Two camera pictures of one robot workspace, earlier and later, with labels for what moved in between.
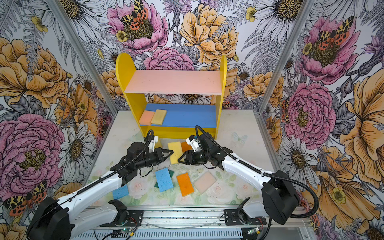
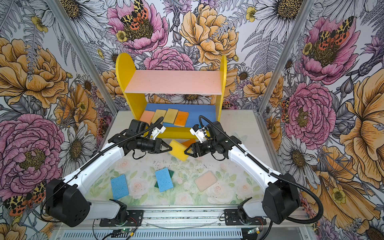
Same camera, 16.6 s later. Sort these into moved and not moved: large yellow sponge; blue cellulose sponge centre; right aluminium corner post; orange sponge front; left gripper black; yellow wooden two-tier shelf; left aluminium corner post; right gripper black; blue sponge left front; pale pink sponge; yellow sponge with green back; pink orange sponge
Moved: large yellow sponge; left gripper black; right gripper black; orange sponge front
Not moved: yellow sponge with green back; left aluminium corner post; pink orange sponge; blue cellulose sponge centre; right aluminium corner post; blue sponge left front; yellow wooden two-tier shelf; pale pink sponge
